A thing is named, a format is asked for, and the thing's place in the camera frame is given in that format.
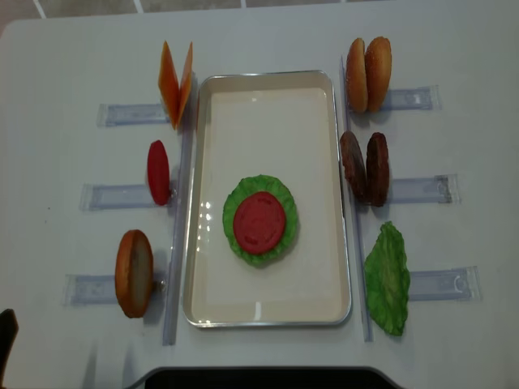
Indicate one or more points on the brown meat patty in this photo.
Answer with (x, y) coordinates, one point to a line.
(377, 166)
(353, 163)

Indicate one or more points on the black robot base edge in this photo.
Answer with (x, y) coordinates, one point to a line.
(269, 377)

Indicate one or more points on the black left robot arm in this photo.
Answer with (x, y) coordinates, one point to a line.
(9, 328)

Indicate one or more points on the green lettuce leaf on tray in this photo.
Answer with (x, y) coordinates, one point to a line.
(246, 187)

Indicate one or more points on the red tomato slice on tray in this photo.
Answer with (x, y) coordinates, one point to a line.
(259, 223)

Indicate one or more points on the upright red tomato slice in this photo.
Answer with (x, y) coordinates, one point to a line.
(158, 173)

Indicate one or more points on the right orange cheese slice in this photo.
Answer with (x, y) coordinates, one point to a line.
(185, 86)

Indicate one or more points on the orange cheese slice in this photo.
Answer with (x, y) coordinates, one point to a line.
(169, 86)
(185, 86)

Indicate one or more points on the left orange cheese slice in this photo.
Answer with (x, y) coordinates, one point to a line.
(169, 86)

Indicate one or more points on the upright green lettuce leaf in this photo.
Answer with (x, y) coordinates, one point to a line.
(388, 281)

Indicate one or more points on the clear holder under tomato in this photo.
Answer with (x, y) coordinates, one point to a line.
(107, 197)

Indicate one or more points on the clear holder under cheese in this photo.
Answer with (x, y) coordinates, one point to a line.
(129, 115)

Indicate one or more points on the clear holder under patties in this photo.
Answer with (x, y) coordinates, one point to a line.
(436, 189)

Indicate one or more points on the clear holder under lettuce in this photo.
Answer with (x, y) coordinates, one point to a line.
(457, 284)

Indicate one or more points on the white rectangular metal tray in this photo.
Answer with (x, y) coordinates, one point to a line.
(283, 127)

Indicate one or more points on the bun half with white face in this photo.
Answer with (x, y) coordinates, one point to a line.
(133, 275)

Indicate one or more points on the left golden bun half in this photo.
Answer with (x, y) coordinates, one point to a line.
(356, 79)

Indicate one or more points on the right sesame bun half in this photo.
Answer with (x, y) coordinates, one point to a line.
(378, 63)

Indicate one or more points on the clear holder under bun pair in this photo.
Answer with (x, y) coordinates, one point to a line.
(422, 98)

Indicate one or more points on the long clear left rail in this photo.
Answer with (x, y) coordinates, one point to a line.
(182, 205)

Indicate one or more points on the long clear rail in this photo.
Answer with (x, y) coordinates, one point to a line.
(359, 255)
(182, 205)

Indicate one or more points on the long clear right rail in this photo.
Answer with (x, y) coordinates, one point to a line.
(359, 255)

